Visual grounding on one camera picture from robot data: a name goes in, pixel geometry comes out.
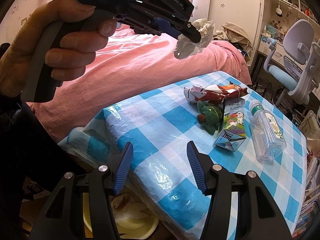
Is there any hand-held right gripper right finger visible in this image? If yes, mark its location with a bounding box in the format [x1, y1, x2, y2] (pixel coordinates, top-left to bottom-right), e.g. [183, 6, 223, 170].
[186, 141, 293, 240]

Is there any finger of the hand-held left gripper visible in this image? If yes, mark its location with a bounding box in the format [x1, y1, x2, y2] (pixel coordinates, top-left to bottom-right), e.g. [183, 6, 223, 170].
[172, 17, 202, 43]
[133, 17, 180, 40]

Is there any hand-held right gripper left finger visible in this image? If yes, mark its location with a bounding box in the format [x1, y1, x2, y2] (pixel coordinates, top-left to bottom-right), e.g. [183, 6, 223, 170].
[29, 141, 134, 240]

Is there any printed milk carton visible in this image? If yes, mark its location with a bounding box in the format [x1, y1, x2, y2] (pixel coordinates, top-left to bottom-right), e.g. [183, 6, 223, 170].
[213, 99, 247, 152]

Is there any green plush toy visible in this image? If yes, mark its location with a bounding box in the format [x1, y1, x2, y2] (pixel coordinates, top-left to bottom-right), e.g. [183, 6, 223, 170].
[196, 101, 224, 133]

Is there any yellow plastic basin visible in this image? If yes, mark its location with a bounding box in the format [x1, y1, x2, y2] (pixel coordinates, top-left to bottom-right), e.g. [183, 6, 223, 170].
[82, 185, 160, 240]

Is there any red snack wrapper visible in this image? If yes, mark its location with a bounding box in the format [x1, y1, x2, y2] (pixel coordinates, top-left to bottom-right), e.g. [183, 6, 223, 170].
[183, 81, 250, 105]

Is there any person's left hand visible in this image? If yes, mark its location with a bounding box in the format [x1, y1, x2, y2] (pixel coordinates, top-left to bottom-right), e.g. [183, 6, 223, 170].
[0, 0, 117, 98]

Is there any beige garment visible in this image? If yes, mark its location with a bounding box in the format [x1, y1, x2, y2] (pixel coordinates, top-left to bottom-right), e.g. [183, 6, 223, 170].
[221, 22, 252, 45]

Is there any pink bed blanket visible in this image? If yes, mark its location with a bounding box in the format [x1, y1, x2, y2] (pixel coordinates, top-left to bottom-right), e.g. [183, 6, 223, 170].
[25, 26, 253, 143]

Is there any dark clothes pile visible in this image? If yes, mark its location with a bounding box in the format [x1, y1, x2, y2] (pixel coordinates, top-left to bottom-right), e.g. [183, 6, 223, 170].
[235, 41, 251, 61]

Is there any white wardrobe with tree sticker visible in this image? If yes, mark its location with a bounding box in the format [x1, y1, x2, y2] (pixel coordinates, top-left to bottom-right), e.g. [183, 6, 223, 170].
[172, 0, 265, 30]

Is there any blue checkered plastic tablecloth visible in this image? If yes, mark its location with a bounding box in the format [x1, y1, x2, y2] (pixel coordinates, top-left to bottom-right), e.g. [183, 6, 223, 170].
[57, 70, 308, 240]

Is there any clear plastic bottle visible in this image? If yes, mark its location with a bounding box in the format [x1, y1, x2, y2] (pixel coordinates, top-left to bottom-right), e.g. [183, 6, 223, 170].
[249, 99, 287, 163]

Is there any teal container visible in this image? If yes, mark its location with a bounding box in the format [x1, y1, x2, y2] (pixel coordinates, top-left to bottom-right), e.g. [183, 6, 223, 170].
[266, 24, 280, 37]

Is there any person's black shirt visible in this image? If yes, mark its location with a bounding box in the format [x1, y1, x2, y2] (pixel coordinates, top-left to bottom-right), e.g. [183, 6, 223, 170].
[0, 94, 87, 240]

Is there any grey desk chair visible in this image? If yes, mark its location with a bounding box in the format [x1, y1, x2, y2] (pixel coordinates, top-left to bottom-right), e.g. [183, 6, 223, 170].
[263, 19, 320, 105]

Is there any stack of books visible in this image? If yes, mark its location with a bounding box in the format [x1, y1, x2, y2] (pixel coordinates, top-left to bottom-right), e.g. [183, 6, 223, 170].
[292, 197, 319, 238]

